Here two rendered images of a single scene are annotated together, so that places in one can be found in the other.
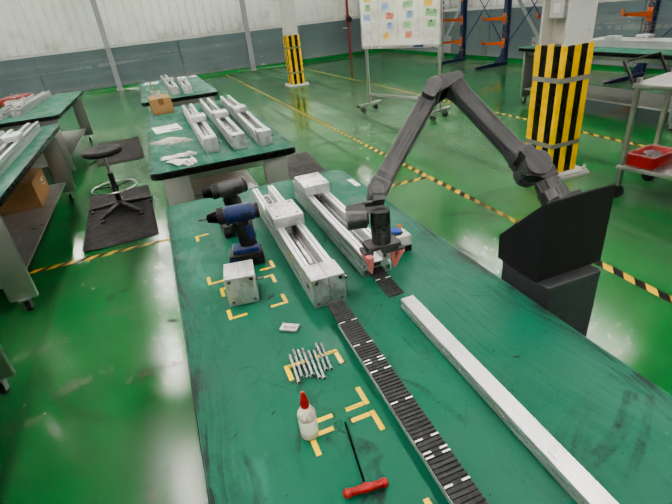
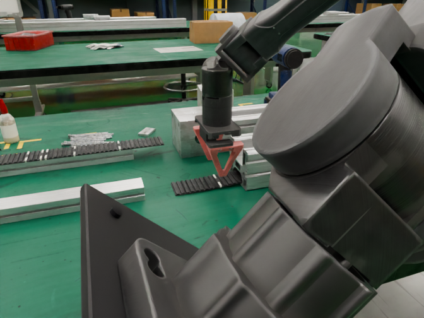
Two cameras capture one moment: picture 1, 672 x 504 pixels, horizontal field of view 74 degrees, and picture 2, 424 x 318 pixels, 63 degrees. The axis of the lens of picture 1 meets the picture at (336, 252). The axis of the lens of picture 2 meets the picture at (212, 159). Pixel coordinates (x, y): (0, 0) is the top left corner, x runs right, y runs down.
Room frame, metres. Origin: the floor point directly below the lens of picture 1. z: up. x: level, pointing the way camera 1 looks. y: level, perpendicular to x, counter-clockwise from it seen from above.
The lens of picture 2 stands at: (1.17, -0.78, 1.15)
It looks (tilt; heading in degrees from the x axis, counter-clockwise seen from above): 26 degrees down; 90
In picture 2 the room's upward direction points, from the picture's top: straight up
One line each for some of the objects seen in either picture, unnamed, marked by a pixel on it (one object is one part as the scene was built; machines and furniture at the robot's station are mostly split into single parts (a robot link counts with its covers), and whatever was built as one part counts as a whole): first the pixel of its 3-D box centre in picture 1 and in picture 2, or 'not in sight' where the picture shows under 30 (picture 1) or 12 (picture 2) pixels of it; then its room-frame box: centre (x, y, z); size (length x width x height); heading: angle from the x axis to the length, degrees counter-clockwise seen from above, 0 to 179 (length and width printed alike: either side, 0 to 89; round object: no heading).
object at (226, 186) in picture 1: (225, 209); not in sight; (1.65, 0.41, 0.89); 0.20 x 0.08 x 0.22; 113
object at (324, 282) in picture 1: (328, 282); (194, 132); (1.13, 0.03, 0.83); 0.12 x 0.09 x 0.10; 107
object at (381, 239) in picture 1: (381, 235); (216, 112); (1.18, -0.14, 0.94); 0.10 x 0.07 x 0.07; 107
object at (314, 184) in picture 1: (312, 186); not in sight; (1.85, 0.07, 0.87); 0.16 x 0.11 x 0.07; 17
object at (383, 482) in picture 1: (355, 454); not in sight; (0.57, 0.01, 0.79); 0.16 x 0.08 x 0.02; 10
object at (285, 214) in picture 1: (284, 217); not in sight; (1.55, 0.18, 0.87); 0.16 x 0.11 x 0.07; 17
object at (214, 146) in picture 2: (389, 254); (221, 151); (1.19, -0.16, 0.86); 0.07 x 0.07 x 0.09; 17
